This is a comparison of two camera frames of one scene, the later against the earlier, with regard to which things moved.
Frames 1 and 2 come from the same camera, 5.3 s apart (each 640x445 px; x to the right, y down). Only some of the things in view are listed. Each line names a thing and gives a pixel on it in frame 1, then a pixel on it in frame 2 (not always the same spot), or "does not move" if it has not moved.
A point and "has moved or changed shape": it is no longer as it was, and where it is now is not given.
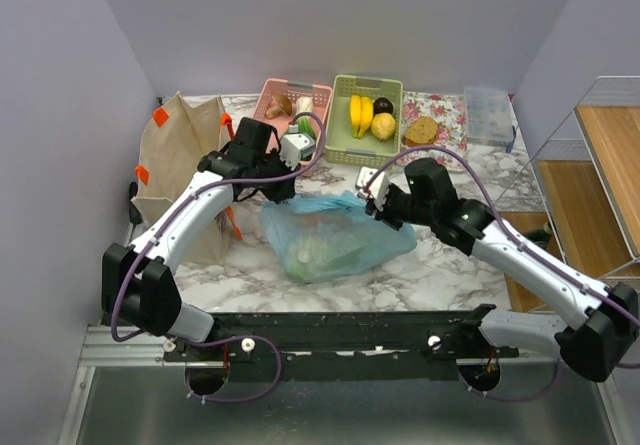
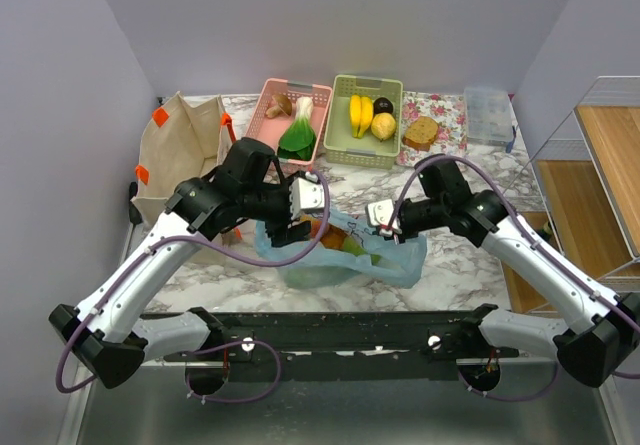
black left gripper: x=283 y=191 → x=280 y=232
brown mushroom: x=283 y=107 does not move
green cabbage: x=319 y=256 → x=316 y=276
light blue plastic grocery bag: x=322 y=237 has moved or changed shape
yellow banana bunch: x=361 y=114 does not move
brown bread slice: x=422 y=130 does not move
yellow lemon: x=383 y=126 does not move
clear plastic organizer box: x=487 y=117 does not move
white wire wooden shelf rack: x=578 y=199 does not move
